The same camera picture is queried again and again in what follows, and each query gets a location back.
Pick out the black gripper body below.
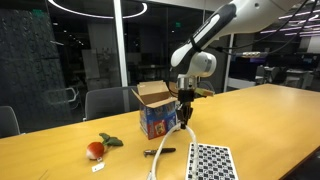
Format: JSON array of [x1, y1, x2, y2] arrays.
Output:
[[176, 88, 196, 115]]

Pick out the white braided rope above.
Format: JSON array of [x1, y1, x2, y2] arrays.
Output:
[[145, 121, 200, 180]]

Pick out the blue printed cardboard box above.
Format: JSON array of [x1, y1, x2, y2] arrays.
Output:
[[131, 79, 180, 141]]

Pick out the black white checkerboard calibration board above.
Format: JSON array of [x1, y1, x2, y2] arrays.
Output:
[[185, 142, 240, 180]]

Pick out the grey office chair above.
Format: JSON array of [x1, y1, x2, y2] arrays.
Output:
[[83, 85, 142, 122], [0, 105, 22, 140]]

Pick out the white vertical pillar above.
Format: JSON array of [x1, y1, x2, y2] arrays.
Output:
[[112, 0, 130, 88]]

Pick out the red radish toy green leaves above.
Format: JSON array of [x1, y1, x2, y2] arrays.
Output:
[[85, 132, 125, 161]]

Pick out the small white paper tag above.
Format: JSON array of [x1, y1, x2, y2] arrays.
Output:
[[91, 161, 106, 174]]

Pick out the black yellow handled tool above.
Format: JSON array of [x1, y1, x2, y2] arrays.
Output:
[[143, 147, 177, 159]]

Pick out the thin white window post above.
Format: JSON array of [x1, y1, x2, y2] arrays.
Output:
[[223, 33, 235, 93]]

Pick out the ring ceiling light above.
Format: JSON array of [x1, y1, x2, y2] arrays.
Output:
[[47, 0, 149, 20]]

